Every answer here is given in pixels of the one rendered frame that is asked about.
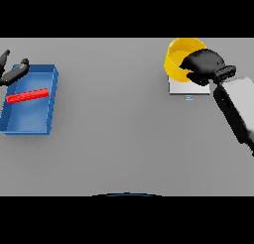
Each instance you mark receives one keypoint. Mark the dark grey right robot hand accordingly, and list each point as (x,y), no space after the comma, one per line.
(204,65)

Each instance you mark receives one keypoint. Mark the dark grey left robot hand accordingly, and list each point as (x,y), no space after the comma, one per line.
(13,74)

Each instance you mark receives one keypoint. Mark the red beaker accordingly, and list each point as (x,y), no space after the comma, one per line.
(27,96)

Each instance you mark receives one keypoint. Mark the yellow bowl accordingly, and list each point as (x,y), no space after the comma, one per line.
(175,61)

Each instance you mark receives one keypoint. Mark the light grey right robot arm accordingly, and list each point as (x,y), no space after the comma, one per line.
(236,105)

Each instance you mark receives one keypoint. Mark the pale square metallic scale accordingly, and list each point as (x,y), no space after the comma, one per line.
(185,88)

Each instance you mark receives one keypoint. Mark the blue tray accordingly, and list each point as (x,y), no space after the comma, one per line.
(31,112)

